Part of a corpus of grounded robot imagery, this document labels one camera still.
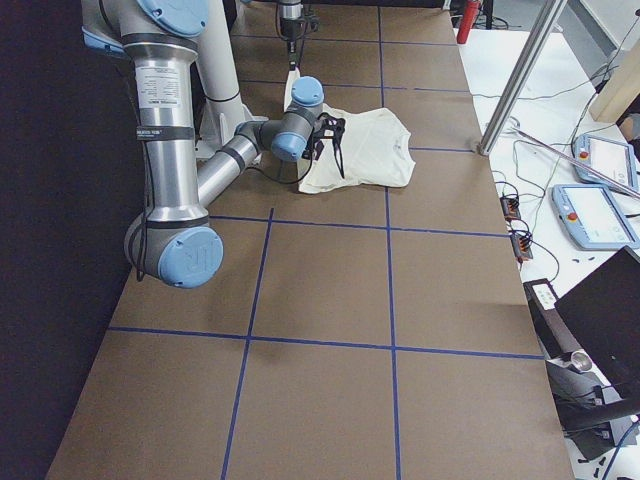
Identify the blue teach pendant near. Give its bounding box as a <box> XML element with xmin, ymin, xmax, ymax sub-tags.
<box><xmin>551</xmin><ymin>184</ymin><xmax>639</xmax><ymax>251</ymax></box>

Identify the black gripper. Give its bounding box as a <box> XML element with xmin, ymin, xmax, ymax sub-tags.
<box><xmin>278</xmin><ymin>17</ymin><xmax>345</xmax><ymax>178</ymax></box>

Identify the black monitor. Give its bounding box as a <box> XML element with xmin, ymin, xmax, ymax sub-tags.
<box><xmin>555</xmin><ymin>246</ymin><xmax>640</xmax><ymax>396</ymax></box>

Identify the aluminium frame post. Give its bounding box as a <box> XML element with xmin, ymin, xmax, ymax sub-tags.
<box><xmin>477</xmin><ymin>0</ymin><xmax>568</xmax><ymax>156</ymax></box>

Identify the wooden board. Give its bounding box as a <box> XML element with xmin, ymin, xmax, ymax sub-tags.
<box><xmin>590</xmin><ymin>41</ymin><xmax>640</xmax><ymax>123</ymax></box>

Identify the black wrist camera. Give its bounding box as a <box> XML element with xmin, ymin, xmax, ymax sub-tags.
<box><xmin>313</xmin><ymin>112</ymin><xmax>346</xmax><ymax>158</ymax></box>

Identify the orange black adapter near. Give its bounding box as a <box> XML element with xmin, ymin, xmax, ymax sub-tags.
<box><xmin>510</xmin><ymin>230</ymin><xmax>533</xmax><ymax>264</ymax></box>

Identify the cream long-sleeve cat shirt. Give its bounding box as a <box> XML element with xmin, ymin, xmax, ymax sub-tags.
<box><xmin>274</xmin><ymin>68</ymin><xmax>415</xmax><ymax>194</ymax></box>

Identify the blue teach pendant far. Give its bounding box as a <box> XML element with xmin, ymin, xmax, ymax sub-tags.
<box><xmin>573</xmin><ymin>134</ymin><xmax>639</xmax><ymax>192</ymax></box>

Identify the black box with label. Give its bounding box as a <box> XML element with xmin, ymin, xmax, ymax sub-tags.
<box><xmin>523</xmin><ymin>279</ymin><xmax>582</xmax><ymax>358</ymax></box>

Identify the monitor stand base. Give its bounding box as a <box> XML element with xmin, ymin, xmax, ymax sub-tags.
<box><xmin>546</xmin><ymin>359</ymin><xmax>639</xmax><ymax>460</ymax></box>

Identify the orange black adapter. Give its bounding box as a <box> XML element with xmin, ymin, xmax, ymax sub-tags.
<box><xmin>510</xmin><ymin>230</ymin><xmax>533</xmax><ymax>264</ymax></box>
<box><xmin>500</xmin><ymin>194</ymin><xmax>522</xmax><ymax>221</ymax></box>

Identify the orange black adapter far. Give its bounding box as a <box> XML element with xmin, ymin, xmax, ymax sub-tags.
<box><xmin>500</xmin><ymin>194</ymin><xmax>522</xmax><ymax>221</ymax></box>

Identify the red cylinder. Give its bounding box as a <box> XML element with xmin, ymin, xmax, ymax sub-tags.
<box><xmin>456</xmin><ymin>0</ymin><xmax>481</xmax><ymax>45</ymax></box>

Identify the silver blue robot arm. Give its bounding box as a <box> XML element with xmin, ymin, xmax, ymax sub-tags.
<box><xmin>82</xmin><ymin>1</ymin><xmax>324</xmax><ymax>288</ymax></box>
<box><xmin>275</xmin><ymin>0</ymin><xmax>305</xmax><ymax>55</ymax></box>

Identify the blue teach pendant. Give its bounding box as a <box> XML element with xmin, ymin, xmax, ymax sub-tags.
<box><xmin>551</xmin><ymin>184</ymin><xmax>639</xmax><ymax>251</ymax></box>
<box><xmin>573</xmin><ymin>134</ymin><xmax>639</xmax><ymax>192</ymax></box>

